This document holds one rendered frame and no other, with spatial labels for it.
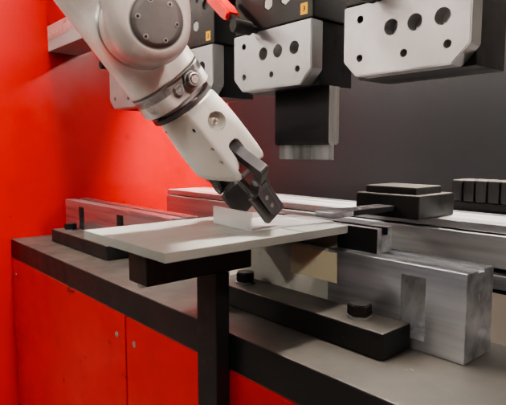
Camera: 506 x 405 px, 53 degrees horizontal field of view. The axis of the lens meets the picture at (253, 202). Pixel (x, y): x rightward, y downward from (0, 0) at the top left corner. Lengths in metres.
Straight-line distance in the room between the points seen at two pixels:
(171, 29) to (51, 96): 0.98
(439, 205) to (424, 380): 0.40
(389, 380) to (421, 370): 0.04
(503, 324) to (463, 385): 2.29
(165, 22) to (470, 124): 0.79
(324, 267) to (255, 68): 0.28
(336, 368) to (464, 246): 0.38
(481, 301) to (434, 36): 0.28
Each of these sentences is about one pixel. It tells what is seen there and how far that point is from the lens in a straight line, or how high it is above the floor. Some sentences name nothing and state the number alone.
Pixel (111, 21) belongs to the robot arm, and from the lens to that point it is 0.46.
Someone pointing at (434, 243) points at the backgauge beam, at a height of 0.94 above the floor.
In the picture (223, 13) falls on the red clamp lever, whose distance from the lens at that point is 0.73.
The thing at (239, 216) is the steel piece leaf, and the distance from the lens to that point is 0.60.
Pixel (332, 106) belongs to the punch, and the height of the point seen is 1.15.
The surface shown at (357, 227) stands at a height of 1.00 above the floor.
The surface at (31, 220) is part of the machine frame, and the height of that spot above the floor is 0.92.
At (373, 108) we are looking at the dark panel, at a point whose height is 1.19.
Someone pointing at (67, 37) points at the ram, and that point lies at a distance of 1.32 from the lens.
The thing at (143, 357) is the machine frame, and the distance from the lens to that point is 0.83.
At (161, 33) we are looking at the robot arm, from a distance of 0.46.
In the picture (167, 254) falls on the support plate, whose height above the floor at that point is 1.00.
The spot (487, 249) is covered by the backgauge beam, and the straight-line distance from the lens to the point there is 0.83.
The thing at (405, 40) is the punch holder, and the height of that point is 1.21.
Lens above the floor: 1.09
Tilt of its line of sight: 6 degrees down
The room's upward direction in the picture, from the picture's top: straight up
